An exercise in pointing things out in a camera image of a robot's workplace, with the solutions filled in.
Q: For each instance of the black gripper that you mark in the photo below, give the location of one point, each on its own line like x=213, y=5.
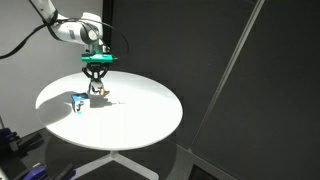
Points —
x=95, y=69

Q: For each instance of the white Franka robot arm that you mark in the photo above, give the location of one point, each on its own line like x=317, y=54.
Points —
x=71, y=30

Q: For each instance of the blue number four block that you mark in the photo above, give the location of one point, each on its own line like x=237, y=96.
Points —
x=80, y=103

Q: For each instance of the black blue spring clamp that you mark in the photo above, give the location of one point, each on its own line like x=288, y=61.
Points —
x=20, y=141
x=40, y=172

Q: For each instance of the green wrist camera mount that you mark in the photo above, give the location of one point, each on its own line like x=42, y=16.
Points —
x=96, y=58

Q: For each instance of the white table pedestal base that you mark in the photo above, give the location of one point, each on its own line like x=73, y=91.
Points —
x=116, y=161

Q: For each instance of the grey metal partition post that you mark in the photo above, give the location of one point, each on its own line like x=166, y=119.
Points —
x=226, y=75

